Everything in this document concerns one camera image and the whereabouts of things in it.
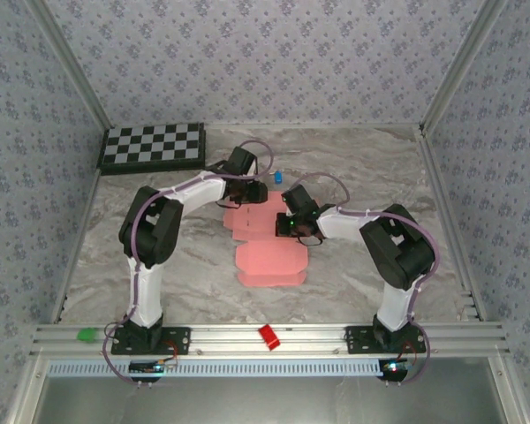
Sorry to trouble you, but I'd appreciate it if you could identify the pink paper box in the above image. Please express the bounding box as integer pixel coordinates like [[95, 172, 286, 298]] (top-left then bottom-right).
[[223, 189, 322, 289]]

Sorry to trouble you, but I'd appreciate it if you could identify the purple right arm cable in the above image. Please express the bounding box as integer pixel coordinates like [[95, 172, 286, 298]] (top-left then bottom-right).
[[289, 171, 438, 388]]

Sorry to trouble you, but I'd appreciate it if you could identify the red block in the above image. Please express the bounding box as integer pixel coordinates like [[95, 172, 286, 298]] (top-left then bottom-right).
[[257, 324, 281, 352]]

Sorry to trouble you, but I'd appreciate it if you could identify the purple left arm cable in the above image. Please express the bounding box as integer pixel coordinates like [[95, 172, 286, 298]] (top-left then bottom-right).
[[102, 140, 275, 388]]

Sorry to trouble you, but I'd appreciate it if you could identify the aluminium frame post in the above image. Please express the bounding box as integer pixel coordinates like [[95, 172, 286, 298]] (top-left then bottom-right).
[[26, 0, 113, 130], [419, 0, 511, 133]]

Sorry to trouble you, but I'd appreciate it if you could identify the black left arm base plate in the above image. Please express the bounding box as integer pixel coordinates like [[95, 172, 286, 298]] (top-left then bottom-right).
[[110, 325, 192, 356]]

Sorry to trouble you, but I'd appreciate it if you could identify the blue slotted cable duct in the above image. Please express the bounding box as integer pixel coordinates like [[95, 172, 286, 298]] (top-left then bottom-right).
[[47, 358, 384, 378]]

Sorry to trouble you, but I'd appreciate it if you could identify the black and white checkerboard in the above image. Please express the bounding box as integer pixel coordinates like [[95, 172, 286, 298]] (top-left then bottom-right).
[[96, 122, 207, 176]]

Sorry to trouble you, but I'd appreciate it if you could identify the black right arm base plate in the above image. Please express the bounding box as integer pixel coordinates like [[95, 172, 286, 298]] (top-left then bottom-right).
[[344, 325, 427, 355]]

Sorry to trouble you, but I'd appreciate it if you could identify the grey metal panel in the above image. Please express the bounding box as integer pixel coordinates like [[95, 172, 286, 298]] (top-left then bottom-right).
[[30, 375, 509, 424]]

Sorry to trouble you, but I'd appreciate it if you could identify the aluminium side rail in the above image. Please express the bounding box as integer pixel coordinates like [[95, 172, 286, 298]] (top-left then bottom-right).
[[417, 125, 487, 322]]

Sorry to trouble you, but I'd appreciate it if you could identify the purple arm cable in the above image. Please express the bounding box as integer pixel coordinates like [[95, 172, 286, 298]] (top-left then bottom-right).
[[289, 171, 438, 388], [102, 140, 275, 388]]

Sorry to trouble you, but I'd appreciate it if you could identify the aluminium mounting rail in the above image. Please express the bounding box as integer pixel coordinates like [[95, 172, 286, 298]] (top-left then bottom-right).
[[29, 322, 511, 358]]

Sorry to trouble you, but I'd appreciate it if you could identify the aluminium back rail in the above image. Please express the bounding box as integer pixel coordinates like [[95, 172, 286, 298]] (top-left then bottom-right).
[[205, 122, 425, 132]]

